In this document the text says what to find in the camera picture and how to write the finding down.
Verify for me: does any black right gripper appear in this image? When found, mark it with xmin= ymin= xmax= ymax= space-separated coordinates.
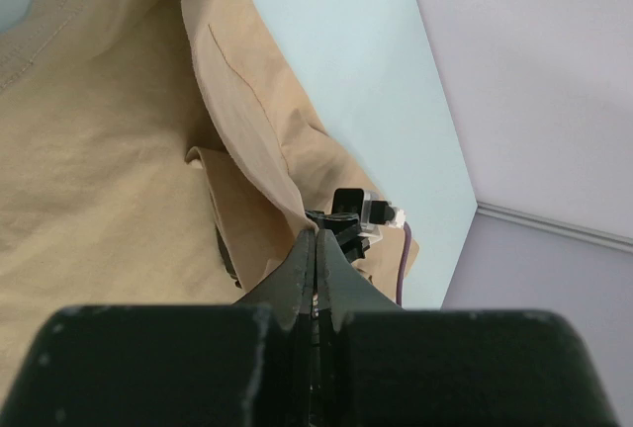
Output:
xmin=306 ymin=211 xmax=370 ymax=262

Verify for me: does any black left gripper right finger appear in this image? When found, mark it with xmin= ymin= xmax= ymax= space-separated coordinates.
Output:
xmin=316 ymin=230 xmax=618 ymax=426

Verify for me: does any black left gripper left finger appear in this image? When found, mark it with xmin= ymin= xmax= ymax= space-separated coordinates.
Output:
xmin=1 ymin=230 xmax=316 ymax=426

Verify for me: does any beige t shirt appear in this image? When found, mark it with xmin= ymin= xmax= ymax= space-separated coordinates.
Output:
xmin=1 ymin=0 xmax=376 ymax=390

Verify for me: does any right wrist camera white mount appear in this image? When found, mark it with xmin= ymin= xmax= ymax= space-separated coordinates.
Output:
xmin=331 ymin=188 xmax=406 ymax=244

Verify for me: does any right aluminium frame post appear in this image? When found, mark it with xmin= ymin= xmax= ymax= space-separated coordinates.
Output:
xmin=477 ymin=202 xmax=632 ymax=253

